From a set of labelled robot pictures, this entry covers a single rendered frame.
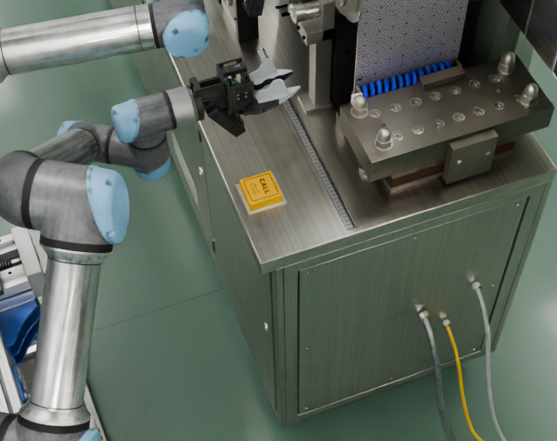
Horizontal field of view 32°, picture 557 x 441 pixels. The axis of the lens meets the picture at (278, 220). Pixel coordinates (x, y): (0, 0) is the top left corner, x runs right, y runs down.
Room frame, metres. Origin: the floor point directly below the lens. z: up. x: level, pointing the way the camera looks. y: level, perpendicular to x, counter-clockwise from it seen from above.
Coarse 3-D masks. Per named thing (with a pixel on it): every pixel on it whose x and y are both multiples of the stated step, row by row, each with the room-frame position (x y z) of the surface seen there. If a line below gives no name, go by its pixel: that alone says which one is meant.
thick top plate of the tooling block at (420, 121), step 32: (384, 96) 1.36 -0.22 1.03; (416, 96) 1.36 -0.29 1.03; (448, 96) 1.36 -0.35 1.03; (480, 96) 1.36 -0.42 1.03; (512, 96) 1.35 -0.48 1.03; (544, 96) 1.35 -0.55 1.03; (352, 128) 1.28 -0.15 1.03; (416, 128) 1.28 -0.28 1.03; (448, 128) 1.27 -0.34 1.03; (480, 128) 1.27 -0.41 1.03; (512, 128) 1.29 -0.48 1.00; (384, 160) 1.20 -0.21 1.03; (416, 160) 1.22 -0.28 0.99
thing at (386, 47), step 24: (456, 0) 1.46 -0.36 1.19; (384, 24) 1.41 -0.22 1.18; (408, 24) 1.43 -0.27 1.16; (432, 24) 1.45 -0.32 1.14; (456, 24) 1.46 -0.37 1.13; (360, 48) 1.40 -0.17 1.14; (384, 48) 1.41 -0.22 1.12; (408, 48) 1.43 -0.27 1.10; (432, 48) 1.45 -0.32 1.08; (456, 48) 1.47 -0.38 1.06; (360, 72) 1.40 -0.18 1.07; (384, 72) 1.41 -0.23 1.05; (408, 72) 1.43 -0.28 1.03
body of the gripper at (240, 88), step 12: (228, 60) 1.35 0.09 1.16; (240, 60) 1.35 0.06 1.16; (228, 72) 1.32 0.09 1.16; (240, 72) 1.32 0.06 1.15; (192, 84) 1.29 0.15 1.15; (204, 84) 1.29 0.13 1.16; (216, 84) 1.28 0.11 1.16; (228, 84) 1.30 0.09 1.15; (240, 84) 1.28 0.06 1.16; (252, 84) 1.29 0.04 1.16; (204, 96) 1.27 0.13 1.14; (216, 96) 1.29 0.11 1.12; (228, 96) 1.27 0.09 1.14; (240, 96) 1.29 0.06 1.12; (252, 96) 1.30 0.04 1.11; (204, 108) 1.28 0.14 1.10; (228, 108) 1.27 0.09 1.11; (240, 108) 1.28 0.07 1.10
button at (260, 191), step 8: (256, 176) 1.25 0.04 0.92; (264, 176) 1.25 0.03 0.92; (272, 176) 1.25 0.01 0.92; (240, 184) 1.23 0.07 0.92; (248, 184) 1.23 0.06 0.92; (256, 184) 1.23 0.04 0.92; (264, 184) 1.23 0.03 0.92; (272, 184) 1.23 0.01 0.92; (248, 192) 1.21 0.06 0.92; (256, 192) 1.21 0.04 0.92; (264, 192) 1.21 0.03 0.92; (272, 192) 1.21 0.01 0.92; (280, 192) 1.21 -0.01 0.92; (248, 200) 1.19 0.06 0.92; (256, 200) 1.19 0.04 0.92; (264, 200) 1.19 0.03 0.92; (272, 200) 1.19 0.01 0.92; (280, 200) 1.20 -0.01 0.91; (256, 208) 1.18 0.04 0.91
